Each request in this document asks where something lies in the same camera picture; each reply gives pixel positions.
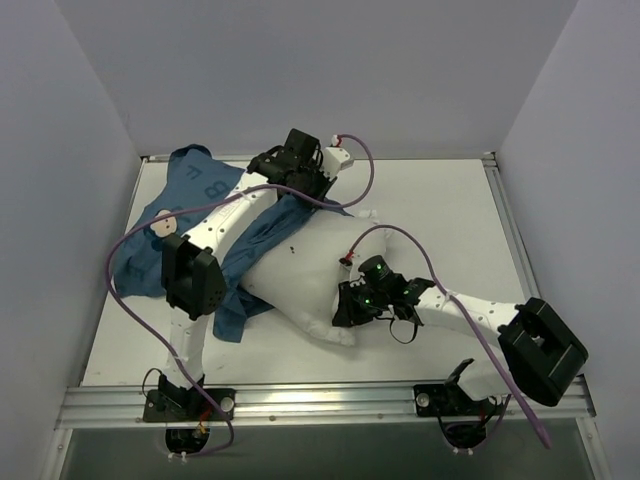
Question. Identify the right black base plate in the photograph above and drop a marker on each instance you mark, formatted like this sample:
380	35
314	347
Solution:
433	400

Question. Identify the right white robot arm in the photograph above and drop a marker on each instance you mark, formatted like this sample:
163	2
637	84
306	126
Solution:
422	303

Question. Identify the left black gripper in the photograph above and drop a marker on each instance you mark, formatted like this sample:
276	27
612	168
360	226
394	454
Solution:
310	185

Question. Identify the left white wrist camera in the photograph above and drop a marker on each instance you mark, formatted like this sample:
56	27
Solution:
335	160

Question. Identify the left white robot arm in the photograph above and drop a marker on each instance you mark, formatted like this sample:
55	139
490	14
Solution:
266	203

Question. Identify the aluminium rail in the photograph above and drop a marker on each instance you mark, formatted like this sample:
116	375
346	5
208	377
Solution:
255	405
520	260

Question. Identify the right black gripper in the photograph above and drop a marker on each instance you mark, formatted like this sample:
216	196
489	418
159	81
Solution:
347	304

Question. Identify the white pillow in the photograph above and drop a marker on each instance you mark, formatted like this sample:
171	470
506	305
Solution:
300	276

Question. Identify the aluminium right side rail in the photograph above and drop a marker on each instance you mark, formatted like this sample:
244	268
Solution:
520	260

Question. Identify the aluminium front rail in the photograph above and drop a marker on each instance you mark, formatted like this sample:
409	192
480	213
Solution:
255	405

